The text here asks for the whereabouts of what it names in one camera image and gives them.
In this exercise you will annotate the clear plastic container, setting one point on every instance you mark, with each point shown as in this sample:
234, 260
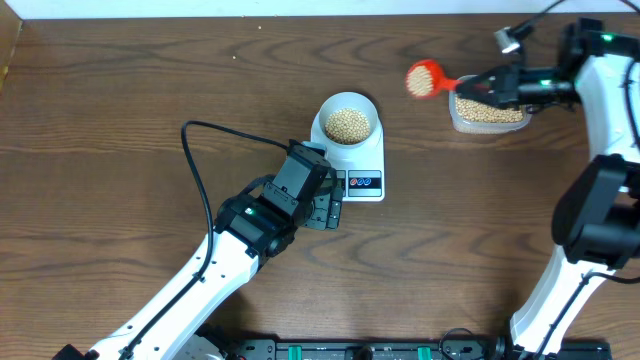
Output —
467, 127

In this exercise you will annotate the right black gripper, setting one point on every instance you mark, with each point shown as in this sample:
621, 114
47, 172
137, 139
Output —
500, 92

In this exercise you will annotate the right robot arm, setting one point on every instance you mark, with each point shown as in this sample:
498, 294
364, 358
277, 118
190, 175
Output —
593, 235

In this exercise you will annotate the light grey round bowl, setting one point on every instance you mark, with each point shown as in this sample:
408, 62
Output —
355, 101

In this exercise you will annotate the soybeans in bowl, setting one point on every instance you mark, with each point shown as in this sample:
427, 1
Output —
347, 126

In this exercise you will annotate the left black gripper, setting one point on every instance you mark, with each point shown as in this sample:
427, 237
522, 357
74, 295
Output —
327, 207

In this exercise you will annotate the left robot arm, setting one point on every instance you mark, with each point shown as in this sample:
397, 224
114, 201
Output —
247, 232

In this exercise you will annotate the red plastic measuring scoop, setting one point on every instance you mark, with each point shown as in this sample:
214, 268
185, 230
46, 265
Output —
427, 78

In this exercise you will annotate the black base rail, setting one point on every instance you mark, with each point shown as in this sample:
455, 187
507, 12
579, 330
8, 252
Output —
264, 349

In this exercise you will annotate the pile of soybeans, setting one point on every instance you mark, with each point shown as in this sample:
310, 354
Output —
476, 112

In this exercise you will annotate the white digital kitchen scale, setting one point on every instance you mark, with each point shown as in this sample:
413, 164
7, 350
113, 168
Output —
360, 167

